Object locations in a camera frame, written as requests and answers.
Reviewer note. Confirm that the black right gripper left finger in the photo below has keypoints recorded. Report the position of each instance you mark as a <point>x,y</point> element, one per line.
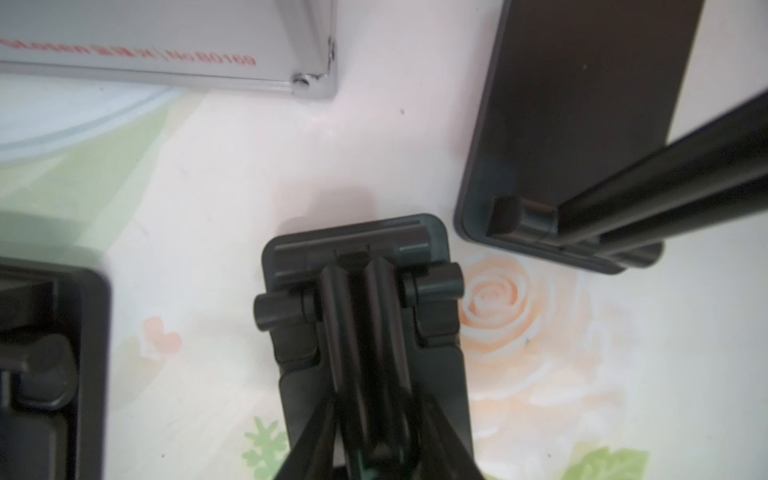
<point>312,456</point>

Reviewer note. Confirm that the silver aluminium first aid case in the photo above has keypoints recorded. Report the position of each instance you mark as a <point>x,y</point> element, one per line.
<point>223,44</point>

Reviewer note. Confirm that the black folded phone stand large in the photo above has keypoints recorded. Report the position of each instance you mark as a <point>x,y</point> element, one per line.
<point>571,160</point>

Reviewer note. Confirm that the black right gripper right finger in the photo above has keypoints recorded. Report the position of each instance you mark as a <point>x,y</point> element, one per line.
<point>443,456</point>

